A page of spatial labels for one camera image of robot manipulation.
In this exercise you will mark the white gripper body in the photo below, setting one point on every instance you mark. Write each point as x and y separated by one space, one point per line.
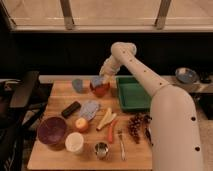
107 79

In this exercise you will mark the blue sponge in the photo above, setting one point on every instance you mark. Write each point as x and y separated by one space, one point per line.
96 81

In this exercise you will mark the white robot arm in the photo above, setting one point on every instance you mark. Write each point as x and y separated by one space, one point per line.
174 125

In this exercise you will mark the red bowl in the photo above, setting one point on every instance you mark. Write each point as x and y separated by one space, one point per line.
101 90

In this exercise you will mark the purple bowl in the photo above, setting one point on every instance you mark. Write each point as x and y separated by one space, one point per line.
52 130

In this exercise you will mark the silver metal bowl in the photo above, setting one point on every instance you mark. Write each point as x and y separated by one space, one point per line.
186 75

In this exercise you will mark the small blue cup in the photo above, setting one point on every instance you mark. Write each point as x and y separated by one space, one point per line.
78 85

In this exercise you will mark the green plastic tray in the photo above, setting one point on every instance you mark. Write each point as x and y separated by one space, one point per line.
132 96

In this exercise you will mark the blue grey cloth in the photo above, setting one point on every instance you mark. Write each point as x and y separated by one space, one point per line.
88 109

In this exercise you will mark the black rectangular block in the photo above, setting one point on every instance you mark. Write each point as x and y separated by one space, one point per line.
70 109

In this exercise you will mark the orange carrot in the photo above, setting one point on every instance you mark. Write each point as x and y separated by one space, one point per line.
111 131

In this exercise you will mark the apple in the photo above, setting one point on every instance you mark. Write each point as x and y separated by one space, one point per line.
81 124

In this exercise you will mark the bunch of dark grapes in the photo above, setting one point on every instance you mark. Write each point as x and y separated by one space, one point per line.
137 123

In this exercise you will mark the small metal cup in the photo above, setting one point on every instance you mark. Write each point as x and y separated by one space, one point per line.
101 150

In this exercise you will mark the white cup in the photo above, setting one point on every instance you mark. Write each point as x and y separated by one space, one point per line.
74 143

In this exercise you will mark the silver fork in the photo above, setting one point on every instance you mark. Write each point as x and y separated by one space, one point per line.
123 156

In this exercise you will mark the black chair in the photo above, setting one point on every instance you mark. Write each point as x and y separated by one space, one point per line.
22 102

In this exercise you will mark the black handled peeler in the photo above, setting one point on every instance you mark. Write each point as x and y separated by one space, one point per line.
148 135

